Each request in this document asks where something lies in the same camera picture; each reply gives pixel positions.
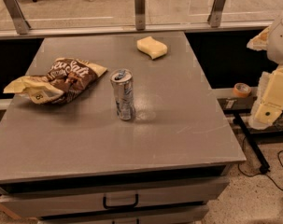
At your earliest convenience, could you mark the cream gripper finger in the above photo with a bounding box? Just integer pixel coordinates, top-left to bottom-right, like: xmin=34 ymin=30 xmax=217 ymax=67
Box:
xmin=248 ymin=65 xmax=283 ymax=130
xmin=247 ymin=27 xmax=270 ymax=51

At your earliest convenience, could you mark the brown sea salt chip bag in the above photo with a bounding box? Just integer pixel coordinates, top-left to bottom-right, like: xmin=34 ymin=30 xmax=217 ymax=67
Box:
xmin=4 ymin=58 xmax=106 ymax=105

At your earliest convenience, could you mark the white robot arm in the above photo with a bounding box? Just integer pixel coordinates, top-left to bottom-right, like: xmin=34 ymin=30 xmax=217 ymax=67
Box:
xmin=247 ymin=10 xmax=283 ymax=130

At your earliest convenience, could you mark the roll of orange tape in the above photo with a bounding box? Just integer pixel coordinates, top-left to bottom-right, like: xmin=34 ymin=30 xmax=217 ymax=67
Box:
xmin=233 ymin=83 xmax=251 ymax=98

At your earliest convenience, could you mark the black metal stand leg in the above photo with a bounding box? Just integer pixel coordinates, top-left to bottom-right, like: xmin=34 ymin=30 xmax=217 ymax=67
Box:
xmin=233 ymin=113 xmax=270 ymax=175

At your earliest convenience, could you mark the yellow sponge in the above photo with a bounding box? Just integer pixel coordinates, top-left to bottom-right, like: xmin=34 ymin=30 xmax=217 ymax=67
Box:
xmin=137 ymin=36 xmax=168 ymax=60

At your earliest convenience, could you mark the silver drink can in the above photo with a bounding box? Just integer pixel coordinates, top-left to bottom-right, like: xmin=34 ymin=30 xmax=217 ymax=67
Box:
xmin=110 ymin=68 xmax=135 ymax=120

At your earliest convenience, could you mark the grey lower drawer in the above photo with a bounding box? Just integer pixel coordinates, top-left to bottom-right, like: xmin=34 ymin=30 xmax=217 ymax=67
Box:
xmin=37 ymin=205 xmax=208 ymax=224

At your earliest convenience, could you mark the right metal railing bracket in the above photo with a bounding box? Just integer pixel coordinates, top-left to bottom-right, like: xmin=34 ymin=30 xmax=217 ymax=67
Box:
xmin=207 ymin=0 xmax=226 ymax=28

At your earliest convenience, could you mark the metal railing bracket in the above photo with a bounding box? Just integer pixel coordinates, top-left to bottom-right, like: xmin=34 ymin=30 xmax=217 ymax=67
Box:
xmin=207 ymin=0 xmax=226 ymax=28
xmin=134 ymin=0 xmax=146 ymax=31
xmin=3 ymin=0 xmax=31 ymax=35

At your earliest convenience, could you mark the black floor cable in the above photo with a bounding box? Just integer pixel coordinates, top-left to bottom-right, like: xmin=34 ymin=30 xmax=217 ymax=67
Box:
xmin=237 ymin=133 xmax=283 ymax=194

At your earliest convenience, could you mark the middle metal railing bracket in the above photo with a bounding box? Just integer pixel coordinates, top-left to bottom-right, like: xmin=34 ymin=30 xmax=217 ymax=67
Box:
xmin=134 ymin=0 xmax=146 ymax=31

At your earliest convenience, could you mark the black drawer handle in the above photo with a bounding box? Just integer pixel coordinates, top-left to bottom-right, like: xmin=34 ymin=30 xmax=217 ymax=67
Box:
xmin=102 ymin=194 xmax=139 ymax=210

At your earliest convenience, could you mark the metal window rail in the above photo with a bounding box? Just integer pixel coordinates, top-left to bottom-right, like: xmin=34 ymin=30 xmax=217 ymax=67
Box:
xmin=0 ymin=20 xmax=273 ymax=40

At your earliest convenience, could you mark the left metal railing bracket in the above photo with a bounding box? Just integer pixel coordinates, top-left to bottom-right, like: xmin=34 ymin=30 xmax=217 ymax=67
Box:
xmin=3 ymin=0 xmax=31 ymax=35

